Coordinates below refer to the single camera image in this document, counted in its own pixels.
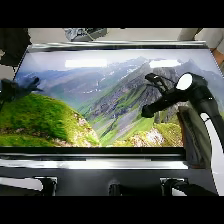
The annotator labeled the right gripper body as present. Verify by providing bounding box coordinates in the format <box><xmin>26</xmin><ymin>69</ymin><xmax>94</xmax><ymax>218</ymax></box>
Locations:
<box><xmin>140</xmin><ymin>90</ymin><xmax>183</xmax><ymax>119</ymax></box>

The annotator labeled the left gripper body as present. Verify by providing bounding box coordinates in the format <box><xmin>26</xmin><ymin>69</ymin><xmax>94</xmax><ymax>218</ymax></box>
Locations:
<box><xmin>0</xmin><ymin>78</ymin><xmax>25</xmax><ymax>102</ymax></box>

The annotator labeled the dark grey garment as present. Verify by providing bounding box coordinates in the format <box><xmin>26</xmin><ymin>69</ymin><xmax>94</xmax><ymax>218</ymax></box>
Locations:
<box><xmin>175</xmin><ymin>104</ymin><xmax>212</xmax><ymax>170</ymax></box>

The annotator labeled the silver frame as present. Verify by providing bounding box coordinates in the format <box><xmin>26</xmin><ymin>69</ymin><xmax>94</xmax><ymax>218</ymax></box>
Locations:
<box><xmin>0</xmin><ymin>39</ymin><xmax>224</xmax><ymax>197</ymax></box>

